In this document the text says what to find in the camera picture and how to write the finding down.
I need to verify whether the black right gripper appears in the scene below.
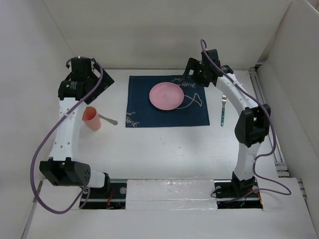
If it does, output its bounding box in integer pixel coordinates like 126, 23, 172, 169
181, 58, 209, 87

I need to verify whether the pink plastic cup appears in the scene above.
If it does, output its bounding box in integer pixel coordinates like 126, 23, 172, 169
82, 106, 101, 131

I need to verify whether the pink plastic plate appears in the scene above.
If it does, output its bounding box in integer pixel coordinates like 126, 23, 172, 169
149, 82, 184, 111

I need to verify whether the dark blue cloth placemat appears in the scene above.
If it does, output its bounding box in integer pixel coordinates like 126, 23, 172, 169
126, 75, 210, 128

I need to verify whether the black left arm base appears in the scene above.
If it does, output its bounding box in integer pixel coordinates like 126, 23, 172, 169
79, 179, 127, 210

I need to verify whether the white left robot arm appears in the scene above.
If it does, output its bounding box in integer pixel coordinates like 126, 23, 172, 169
39, 56, 114, 198

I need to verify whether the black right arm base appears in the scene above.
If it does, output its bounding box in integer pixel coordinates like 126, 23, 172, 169
211, 173, 263, 209

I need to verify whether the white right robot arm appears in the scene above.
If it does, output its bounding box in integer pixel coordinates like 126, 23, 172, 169
182, 49, 270, 196

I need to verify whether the fork with green handle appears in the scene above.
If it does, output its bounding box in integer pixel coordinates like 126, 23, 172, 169
220, 95, 227, 126

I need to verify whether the aluminium rail front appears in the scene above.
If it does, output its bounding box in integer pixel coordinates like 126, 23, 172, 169
82, 178, 262, 200

